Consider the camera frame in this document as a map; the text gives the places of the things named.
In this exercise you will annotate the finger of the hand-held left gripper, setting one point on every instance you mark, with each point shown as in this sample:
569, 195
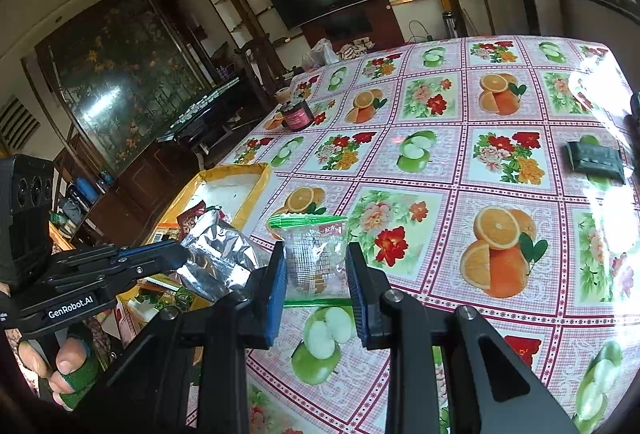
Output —
150, 251
145, 271

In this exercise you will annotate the steel thermos flask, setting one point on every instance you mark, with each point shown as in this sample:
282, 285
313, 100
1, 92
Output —
450, 24

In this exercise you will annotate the dark green snack packet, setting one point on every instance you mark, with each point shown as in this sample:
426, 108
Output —
595, 161

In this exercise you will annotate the person's left hand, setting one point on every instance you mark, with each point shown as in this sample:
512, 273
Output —
70, 364

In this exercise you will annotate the white plastic bag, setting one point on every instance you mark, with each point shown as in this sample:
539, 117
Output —
320, 53

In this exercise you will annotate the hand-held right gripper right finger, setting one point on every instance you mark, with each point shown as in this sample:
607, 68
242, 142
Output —
361, 304

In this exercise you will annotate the white tray with yellow tape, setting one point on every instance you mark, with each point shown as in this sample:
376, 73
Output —
230, 189

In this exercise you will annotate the large dark floral painting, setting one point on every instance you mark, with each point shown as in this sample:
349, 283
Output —
125, 74

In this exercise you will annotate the black flashlight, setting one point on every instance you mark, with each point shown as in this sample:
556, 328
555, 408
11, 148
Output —
635, 108

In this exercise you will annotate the silver foil packet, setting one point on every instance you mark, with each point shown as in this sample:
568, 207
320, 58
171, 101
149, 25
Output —
220, 254

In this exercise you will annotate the dark wooden chair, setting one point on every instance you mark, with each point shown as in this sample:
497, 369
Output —
260, 69

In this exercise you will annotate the dark jar with red label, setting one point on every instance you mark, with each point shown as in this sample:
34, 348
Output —
297, 118

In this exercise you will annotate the brown cork stopper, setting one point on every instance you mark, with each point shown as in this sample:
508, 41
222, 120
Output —
284, 96

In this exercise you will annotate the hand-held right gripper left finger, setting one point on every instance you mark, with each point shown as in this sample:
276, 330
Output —
276, 299

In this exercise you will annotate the small clear cracker packet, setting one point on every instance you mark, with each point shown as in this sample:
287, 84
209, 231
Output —
315, 259

